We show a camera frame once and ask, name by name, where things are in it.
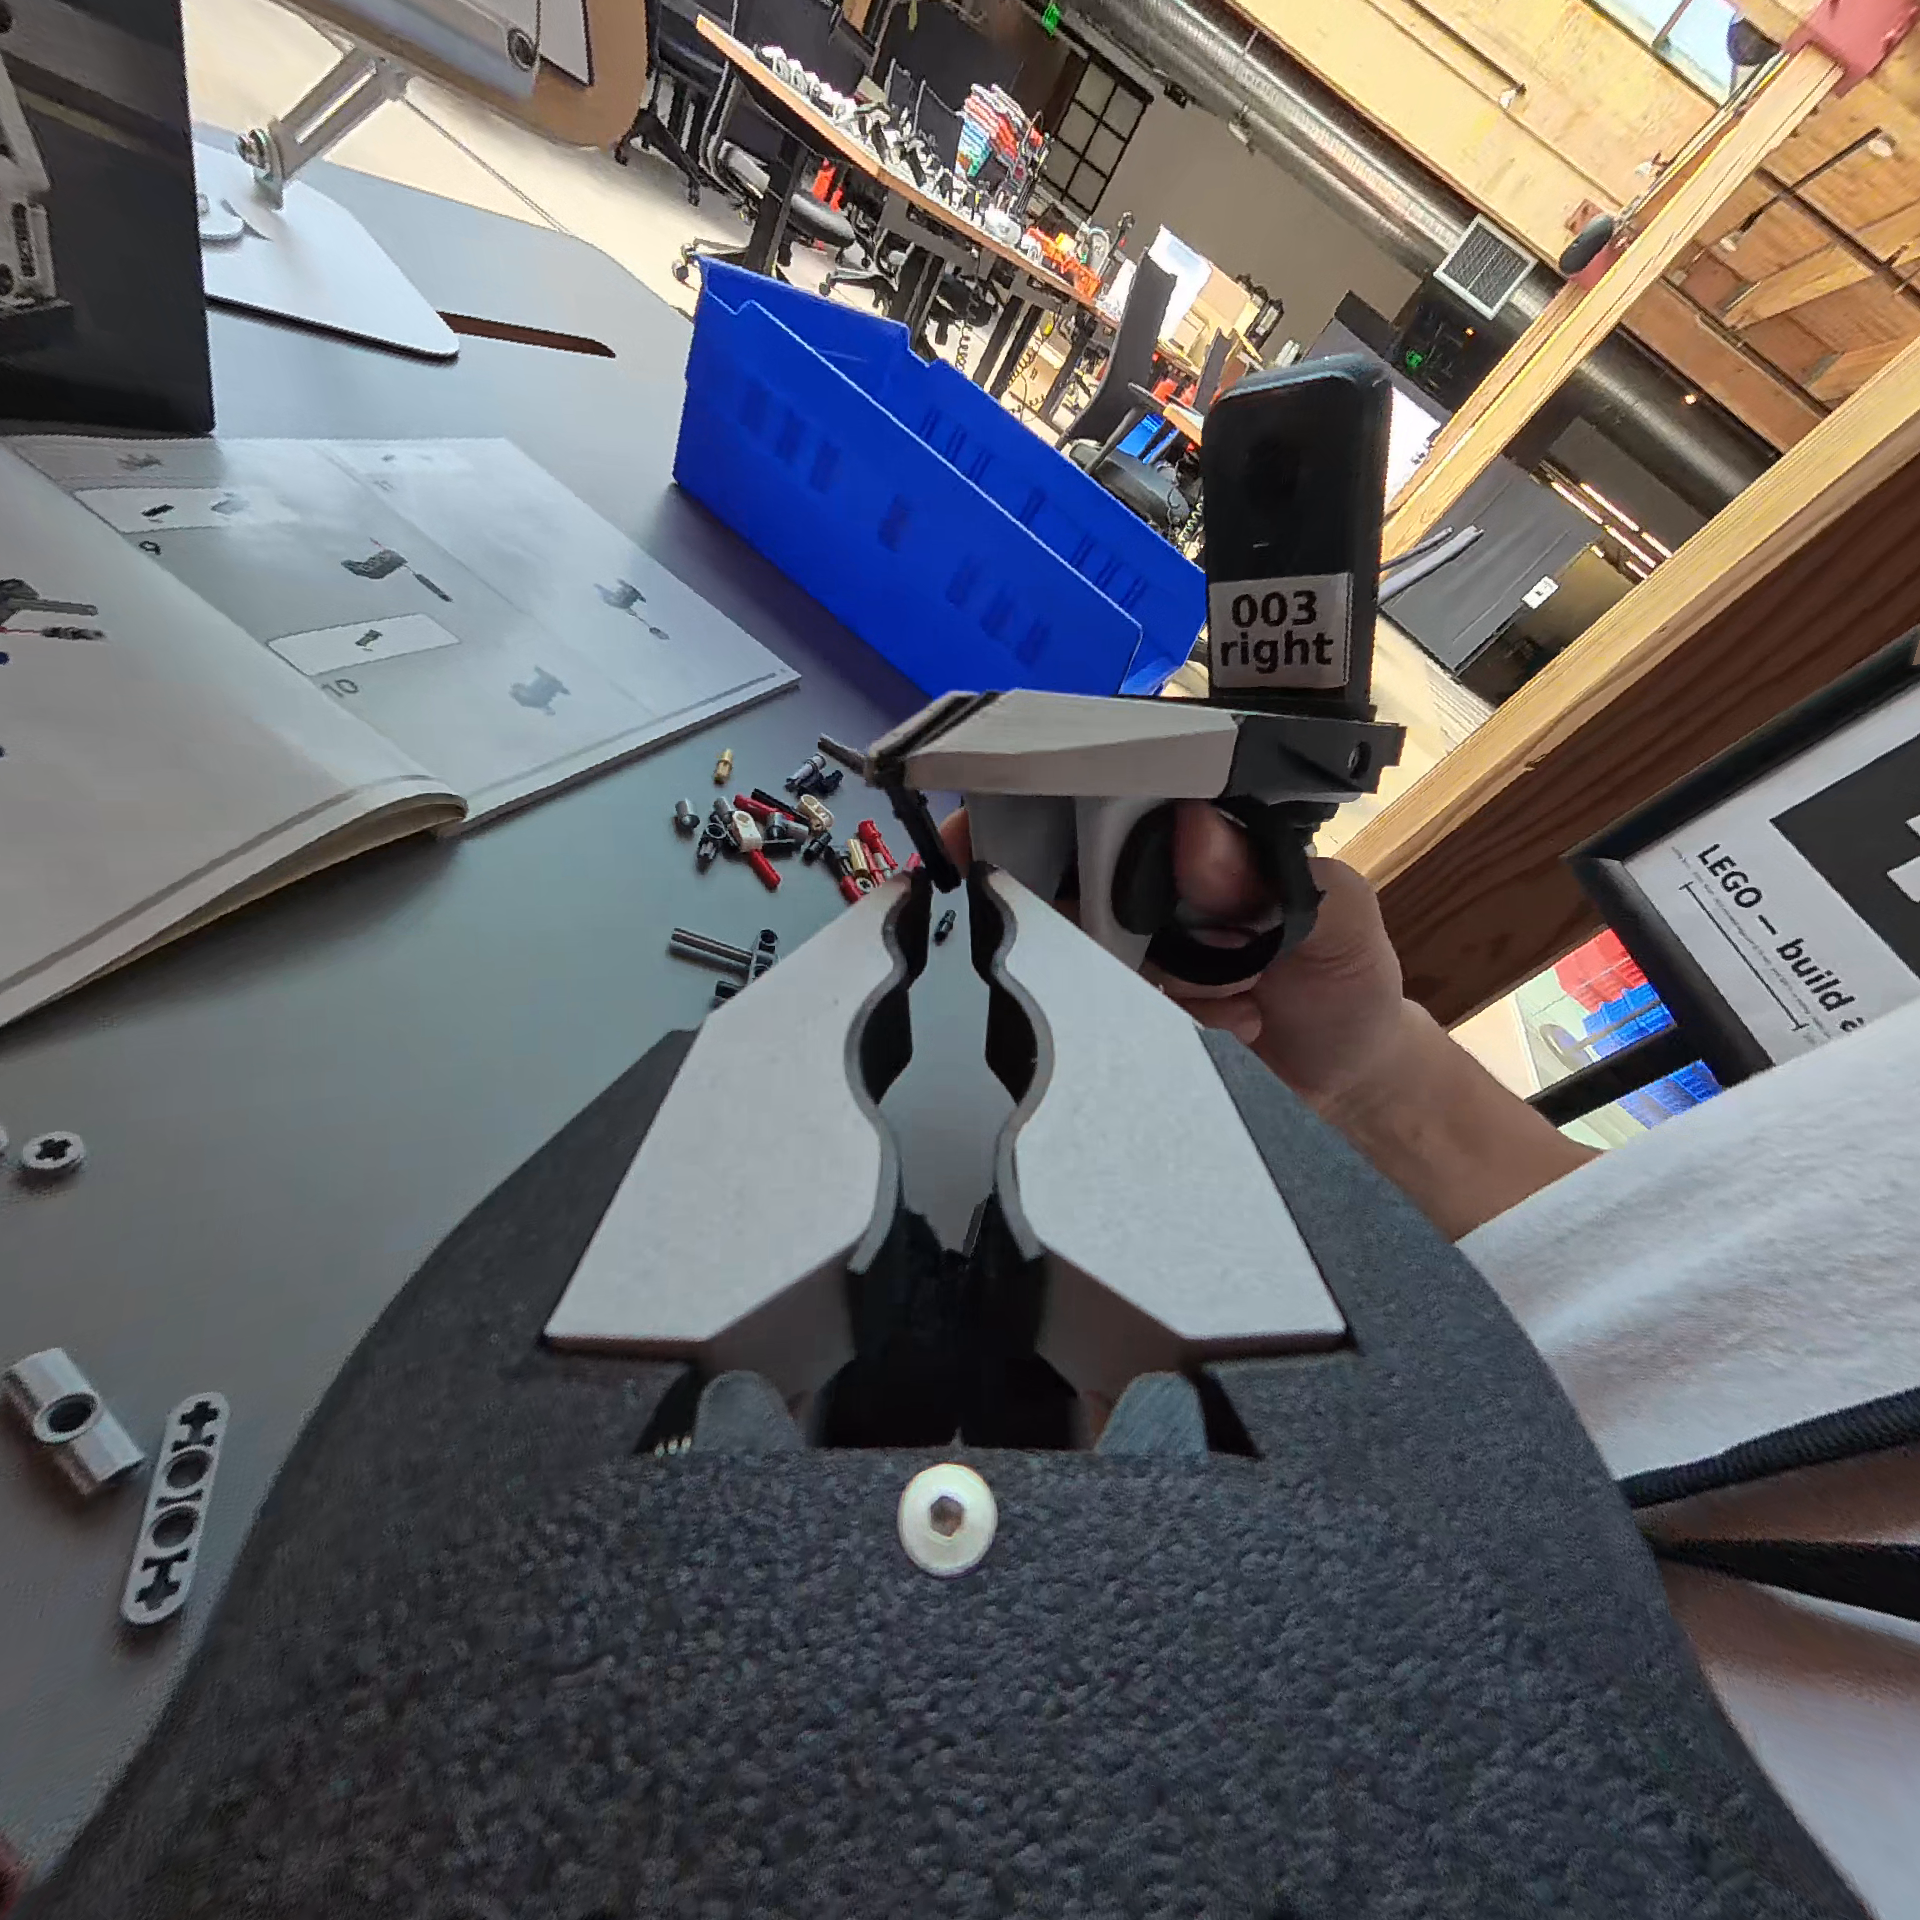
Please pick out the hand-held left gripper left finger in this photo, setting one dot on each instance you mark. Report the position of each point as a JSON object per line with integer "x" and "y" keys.
{"x": 734, "y": 1183}

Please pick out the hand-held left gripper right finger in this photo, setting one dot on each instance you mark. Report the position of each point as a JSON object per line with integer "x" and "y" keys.
{"x": 1156, "y": 1183}

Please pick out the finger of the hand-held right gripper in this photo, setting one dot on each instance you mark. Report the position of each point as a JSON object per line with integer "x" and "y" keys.
{"x": 1081, "y": 756}
{"x": 938, "y": 707}

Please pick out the pile of small lego pins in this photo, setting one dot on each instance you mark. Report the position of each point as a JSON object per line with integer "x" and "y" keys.
{"x": 743, "y": 830}

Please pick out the person's right forearm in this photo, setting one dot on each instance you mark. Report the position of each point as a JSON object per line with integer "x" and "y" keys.
{"x": 1440, "y": 1139}

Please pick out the dark grey lego axle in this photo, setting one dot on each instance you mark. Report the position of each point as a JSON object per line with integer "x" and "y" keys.
{"x": 713, "y": 948}

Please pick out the grey thin lego liftarm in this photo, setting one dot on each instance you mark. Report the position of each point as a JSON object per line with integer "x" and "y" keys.
{"x": 177, "y": 1508}

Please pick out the lego instruction booklet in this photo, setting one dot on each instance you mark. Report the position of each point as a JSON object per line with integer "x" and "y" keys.
{"x": 223, "y": 779}

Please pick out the grey round lego bush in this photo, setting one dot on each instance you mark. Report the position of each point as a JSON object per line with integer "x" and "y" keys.
{"x": 51, "y": 1157}

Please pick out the grey lego tube connector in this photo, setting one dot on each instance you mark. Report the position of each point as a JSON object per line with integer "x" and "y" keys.
{"x": 67, "y": 1419}

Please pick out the person's right hand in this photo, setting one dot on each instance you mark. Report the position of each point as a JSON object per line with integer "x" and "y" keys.
{"x": 1351, "y": 990}

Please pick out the blue plastic bin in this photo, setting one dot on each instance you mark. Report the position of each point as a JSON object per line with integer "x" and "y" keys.
{"x": 839, "y": 451}

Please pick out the ceiling air vent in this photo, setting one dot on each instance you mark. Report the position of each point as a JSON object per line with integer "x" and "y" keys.
{"x": 1485, "y": 268}

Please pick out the wooden beam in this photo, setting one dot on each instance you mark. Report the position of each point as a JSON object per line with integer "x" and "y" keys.
{"x": 1650, "y": 643}

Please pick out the long wooden workbench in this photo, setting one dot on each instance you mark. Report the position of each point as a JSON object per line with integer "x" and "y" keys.
{"x": 900, "y": 180}

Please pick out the stack of storage bins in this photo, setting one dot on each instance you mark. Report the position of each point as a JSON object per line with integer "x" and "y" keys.
{"x": 1629, "y": 1020}

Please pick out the person's white shirt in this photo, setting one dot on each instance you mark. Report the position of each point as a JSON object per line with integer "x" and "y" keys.
{"x": 1771, "y": 1275}

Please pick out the black framed sign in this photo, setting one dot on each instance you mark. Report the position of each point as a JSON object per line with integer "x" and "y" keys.
{"x": 1798, "y": 913}

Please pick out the monitor stand base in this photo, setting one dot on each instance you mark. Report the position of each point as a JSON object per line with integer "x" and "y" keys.
{"x": 329, "y": 287}

